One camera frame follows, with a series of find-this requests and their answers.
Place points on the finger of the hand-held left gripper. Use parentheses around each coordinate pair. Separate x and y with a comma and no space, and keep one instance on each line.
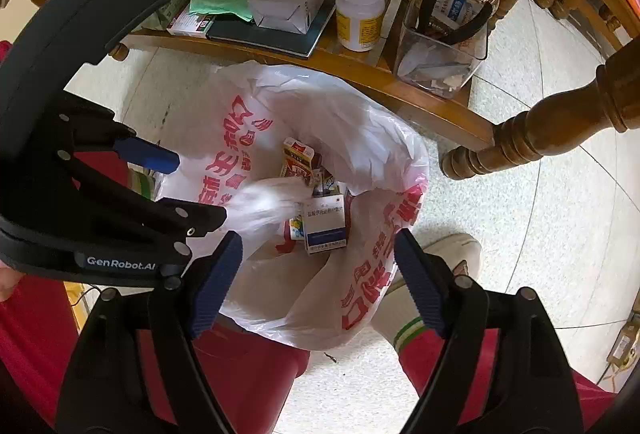
(200,216)
(150,156)

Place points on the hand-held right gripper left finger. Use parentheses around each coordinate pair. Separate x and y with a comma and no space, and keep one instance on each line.
(215,289)

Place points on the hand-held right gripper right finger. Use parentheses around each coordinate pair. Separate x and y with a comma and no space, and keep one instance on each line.
(420,284)

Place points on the white tissue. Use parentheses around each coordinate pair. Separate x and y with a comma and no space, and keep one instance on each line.
(265,204)

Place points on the white medicine box blue stripe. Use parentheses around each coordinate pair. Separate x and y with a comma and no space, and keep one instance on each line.
(325,224)

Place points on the brown snack box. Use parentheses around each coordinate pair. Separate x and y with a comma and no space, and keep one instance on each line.
(297,159)

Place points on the white red-printed plastic bag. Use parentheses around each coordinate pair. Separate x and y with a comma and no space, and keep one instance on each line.
(350,124)

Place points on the person's white shoe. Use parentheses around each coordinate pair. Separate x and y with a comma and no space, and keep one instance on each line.
(445,254)

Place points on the white green-striped sock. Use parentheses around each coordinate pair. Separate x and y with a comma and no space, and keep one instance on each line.
(395,319)

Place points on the person's right leg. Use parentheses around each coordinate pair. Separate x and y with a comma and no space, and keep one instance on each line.
(415,364)

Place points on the person's leg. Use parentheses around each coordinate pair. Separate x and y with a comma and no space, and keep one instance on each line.
(415,364)
(250,364)

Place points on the person's left leg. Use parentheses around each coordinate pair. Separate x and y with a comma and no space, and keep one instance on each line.
(250,364)

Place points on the red white small box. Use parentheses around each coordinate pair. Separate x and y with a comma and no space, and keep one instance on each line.
(187,24)

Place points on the dark notebook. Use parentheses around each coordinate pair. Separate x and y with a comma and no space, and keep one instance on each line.
(280,41)

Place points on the wooden coffee table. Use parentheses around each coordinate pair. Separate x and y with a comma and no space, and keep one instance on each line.
(550,129)

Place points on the clear plastic container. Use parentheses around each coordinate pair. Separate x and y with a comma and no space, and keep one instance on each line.
(435,64)

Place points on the white pill bottle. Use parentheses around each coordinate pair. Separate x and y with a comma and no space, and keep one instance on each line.
(357,14)

